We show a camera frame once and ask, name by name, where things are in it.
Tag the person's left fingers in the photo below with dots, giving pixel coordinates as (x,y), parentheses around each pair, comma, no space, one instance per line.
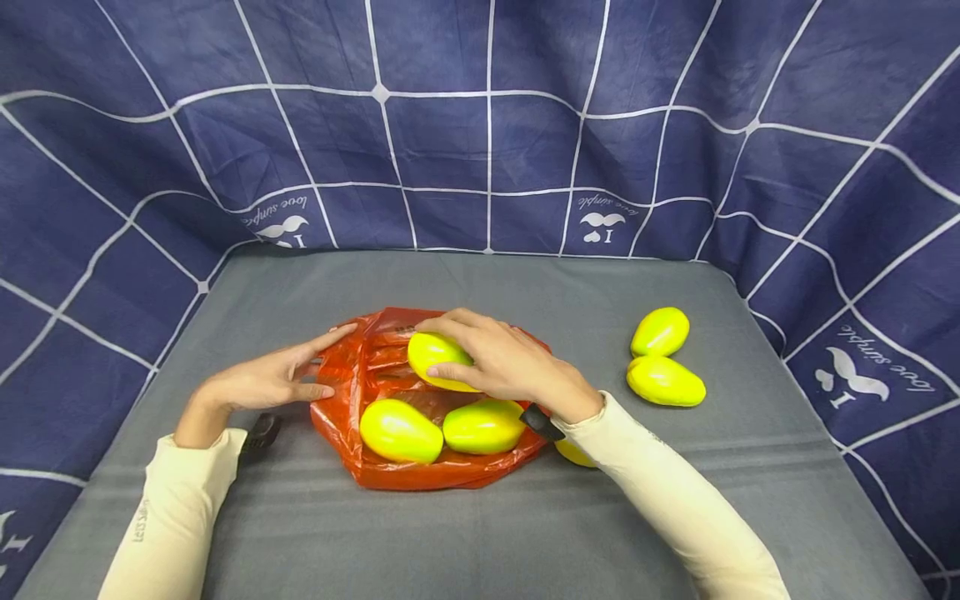
(326,342)

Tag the red plastic bag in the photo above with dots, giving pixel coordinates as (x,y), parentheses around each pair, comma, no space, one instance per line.
(375,367)

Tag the yellow-green toy mango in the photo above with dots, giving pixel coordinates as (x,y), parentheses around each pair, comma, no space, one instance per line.
(571,454)
(666,382)
(484,427)
(429,350)
(399,432)
(660,332)

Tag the person's right thumb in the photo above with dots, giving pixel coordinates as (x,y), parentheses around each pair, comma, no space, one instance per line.
(454,372)

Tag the person's left hand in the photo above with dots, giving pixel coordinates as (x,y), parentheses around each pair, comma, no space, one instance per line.
(259,382)

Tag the person's left thumb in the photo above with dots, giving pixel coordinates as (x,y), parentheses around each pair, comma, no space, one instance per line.
(311,392)

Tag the black wrist band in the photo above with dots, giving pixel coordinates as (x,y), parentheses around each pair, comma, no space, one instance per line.
(541,422)
(259,437)

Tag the person's left forearm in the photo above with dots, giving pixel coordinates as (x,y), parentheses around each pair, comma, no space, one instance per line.
(174,508)

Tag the person's right forearm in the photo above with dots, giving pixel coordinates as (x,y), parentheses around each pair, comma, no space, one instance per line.
(675,500)

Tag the person's right hand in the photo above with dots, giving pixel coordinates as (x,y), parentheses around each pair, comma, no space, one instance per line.
(517,362)

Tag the person's right fingers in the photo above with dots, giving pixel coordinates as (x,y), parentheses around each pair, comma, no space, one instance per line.
(450,320)

